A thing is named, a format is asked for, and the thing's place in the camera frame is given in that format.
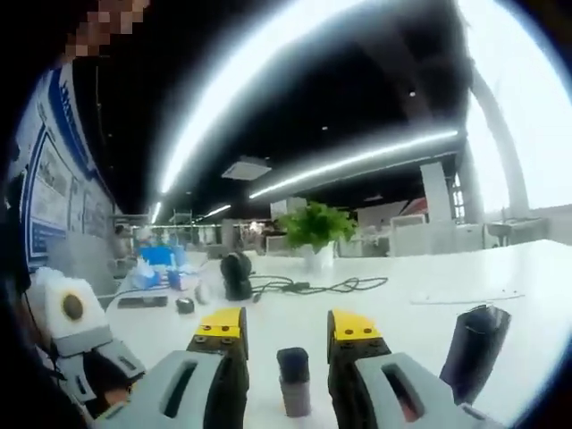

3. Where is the white table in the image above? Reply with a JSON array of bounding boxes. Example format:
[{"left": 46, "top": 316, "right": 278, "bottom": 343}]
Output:
[{"left": 105, "top": 239, "right": 572, "bottom": 429}]

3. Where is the black cable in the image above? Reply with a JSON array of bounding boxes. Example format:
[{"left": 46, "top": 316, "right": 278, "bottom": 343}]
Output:
[{"left": 248, "top": 274, "right": 389, "bottom": 306}]

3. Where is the black cosmetic bottle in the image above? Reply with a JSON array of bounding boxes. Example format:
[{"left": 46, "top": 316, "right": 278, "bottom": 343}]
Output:
[{"left": 439, "top": 304, "right": 512, "bottom": 406}]

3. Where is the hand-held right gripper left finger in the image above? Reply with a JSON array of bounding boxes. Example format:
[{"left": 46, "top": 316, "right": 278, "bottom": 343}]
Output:
[{"left": 133, "top": 306, "right": 250, "bottom": 429}]

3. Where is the white square pillar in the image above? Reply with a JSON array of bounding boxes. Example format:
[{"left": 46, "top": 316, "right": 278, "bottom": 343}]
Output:
[{"left": 419, "top": 163, "right": 449, "bottom": 215}]

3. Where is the blue storage box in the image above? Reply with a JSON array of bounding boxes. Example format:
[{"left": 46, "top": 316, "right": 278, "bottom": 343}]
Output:
[{"left": 140, "top": 245, "right": 185, "bottom": 269}]

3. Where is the window with white blinds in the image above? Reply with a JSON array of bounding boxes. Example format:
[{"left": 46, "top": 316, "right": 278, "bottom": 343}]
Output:
[{"left": 455, "top": 0, "right": 572, "bottom": 215}]

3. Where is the blue white packet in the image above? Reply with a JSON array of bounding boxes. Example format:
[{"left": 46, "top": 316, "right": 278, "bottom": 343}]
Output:
[{"left": 132, "top": 261, "right": 161, "bottom": 290}]

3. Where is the long ceiling light strip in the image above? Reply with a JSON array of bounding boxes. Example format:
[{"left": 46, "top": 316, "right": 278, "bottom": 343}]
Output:
[
  {"left": 159, "top": 0, "right": 461, "bottom": 194},
  {"left": 248, "top": 129, "right": 460, "bottom": 200}
]

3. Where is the metal sink with faucet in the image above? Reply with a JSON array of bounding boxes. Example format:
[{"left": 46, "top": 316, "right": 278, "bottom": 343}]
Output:
[{"left": 489, "top": 216, "right": 550, "bottom": 248}]

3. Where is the flat black device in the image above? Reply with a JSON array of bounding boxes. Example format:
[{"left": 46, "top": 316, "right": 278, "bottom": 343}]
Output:
[{"left": 116, "top": 294, "right": 169, "bottom": 309}]

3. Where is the ceiling air vent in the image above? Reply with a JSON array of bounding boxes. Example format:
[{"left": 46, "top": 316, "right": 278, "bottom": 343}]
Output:
[{"left": 222, "top": 156, "right": 273, "bottom": 182}]

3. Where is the potted green plant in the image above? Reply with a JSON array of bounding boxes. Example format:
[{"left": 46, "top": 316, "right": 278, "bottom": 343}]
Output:
[{"left": 274, "top": 200, "right": 359, "bottom": 273}]

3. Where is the black round desk device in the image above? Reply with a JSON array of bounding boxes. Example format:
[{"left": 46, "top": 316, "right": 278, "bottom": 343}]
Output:
[{"left": 219, "top": 250, "right": 255, "bottom": 302}]

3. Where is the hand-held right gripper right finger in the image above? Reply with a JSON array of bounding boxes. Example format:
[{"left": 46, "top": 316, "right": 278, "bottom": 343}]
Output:
[{"left": 325, "top": 308, "right": 459, "bottom": 429}]

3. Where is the metal shelf rack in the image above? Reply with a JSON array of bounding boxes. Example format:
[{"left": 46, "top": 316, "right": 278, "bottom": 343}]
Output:
[{"left": 171, "top": 207, "right": 201, "bottom": 246}]

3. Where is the frosted black-capped cosmetic bottle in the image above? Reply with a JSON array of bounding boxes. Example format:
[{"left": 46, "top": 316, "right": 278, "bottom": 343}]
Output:
[{"left": 276, "top": 347, "right": 313, "bottom": 417}]

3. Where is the blue white wall board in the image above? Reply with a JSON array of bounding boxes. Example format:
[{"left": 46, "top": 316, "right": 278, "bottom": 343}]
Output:
[{"left": 17, "top": 62, "right": 118, "bottom": 263}]

